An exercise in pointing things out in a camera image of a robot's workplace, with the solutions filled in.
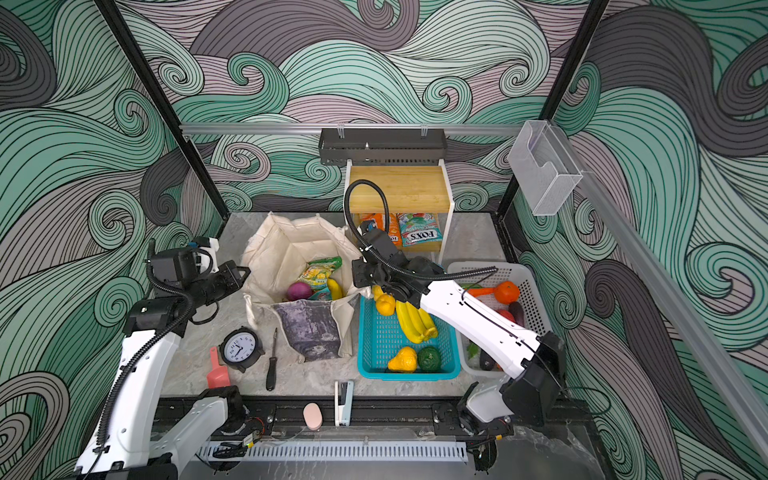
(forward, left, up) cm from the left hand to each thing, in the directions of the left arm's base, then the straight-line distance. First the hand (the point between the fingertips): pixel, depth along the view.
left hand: (249, 266), depth 73 cm
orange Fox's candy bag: (+21, -37, -6) cm, 43 cm away
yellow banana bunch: (-4, -44, -23) cm, 50 cm away
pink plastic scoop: (-19, +11, -26) cm, 34 cm away
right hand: (+1, -27, 0) cm, 27 cm away
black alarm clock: (-12, +6, -24) cm, 28 cm away
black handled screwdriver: (-17, -4, -25) cm, 30 cm away
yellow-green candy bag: (+9, -13, -16) cm, 23 cm away
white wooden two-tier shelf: (+24, -42, +7) cm, 48 cm away
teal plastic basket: (-7, -34, -26) cm, 43 cm away
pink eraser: (-28, -17, -23) cm, 40 cm away
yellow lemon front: (+1, -35, -19) cm, 40 cm away
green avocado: (-15, -46, -20) cm, 53 cm away
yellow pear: (-16, -40, -20) cm, 47 cm away
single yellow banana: (+4, -20, -19) cm, 28 cm away
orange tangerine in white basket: (+5, -73, -19) cm, 75 cm away
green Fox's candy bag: (+20, -44, -7) cm, 49 cm away
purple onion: (+2, -9, -15) cm, 18 cm away
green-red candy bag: (+1, -16, -15) cm, 22 cm away
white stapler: (-24, -24, -23) cm, 41 cm away
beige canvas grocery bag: (+7, -4, -5) cm, 10 cm away
